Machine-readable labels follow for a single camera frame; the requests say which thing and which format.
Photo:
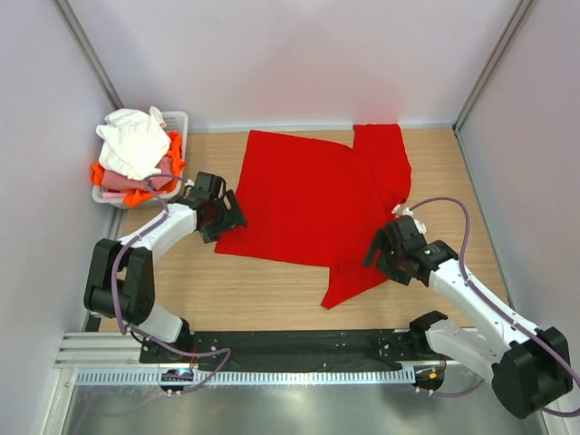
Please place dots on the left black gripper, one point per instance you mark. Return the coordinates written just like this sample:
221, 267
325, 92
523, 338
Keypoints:
233, 217

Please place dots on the pink t-shirt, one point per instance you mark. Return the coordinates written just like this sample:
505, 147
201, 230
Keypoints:
160, 182

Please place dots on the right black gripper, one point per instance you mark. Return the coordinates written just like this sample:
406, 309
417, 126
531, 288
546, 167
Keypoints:
382, 243

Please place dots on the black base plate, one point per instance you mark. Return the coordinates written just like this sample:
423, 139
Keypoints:
369, 350

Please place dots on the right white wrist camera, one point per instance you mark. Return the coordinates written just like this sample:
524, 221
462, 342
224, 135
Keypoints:
401, 211

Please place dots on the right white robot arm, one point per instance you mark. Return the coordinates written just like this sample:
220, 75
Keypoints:
526, 367

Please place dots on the red t-shirt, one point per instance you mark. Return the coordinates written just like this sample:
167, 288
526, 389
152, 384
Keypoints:
319, 203

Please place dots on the white laundry basket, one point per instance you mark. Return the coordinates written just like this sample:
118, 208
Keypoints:
177, 129

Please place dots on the white t-shirt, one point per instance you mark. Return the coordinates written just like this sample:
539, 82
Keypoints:
133, 142

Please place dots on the white slotted cable duct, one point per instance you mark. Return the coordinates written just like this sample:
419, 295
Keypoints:
182, 377

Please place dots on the orange t-shirt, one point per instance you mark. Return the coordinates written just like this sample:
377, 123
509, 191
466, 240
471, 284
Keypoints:
118, 190

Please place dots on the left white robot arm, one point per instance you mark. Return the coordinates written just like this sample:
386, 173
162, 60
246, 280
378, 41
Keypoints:
121, 283

